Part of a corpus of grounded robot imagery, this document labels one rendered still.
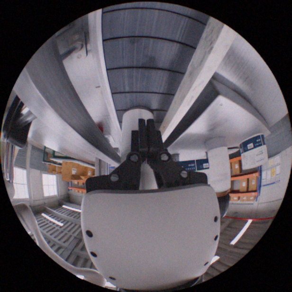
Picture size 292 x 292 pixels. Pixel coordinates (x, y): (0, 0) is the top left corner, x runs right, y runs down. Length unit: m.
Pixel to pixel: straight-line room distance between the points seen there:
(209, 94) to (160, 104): 0.09
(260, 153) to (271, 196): 4.32
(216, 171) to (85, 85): 0.41
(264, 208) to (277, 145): 2.36
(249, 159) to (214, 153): 0.26
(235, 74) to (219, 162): 0.27
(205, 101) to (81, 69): 0.22
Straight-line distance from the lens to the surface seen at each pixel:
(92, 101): 0.23
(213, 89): 0.18
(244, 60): 0.23
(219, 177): 0.35
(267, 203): 4.94
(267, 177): 4.48
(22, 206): 0.49
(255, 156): 0.54
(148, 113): 0.15
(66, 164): 2.05
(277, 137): 4.52
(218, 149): 0.36
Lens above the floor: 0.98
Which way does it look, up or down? 16 degrees down
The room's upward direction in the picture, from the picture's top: 177 degrees clockwise
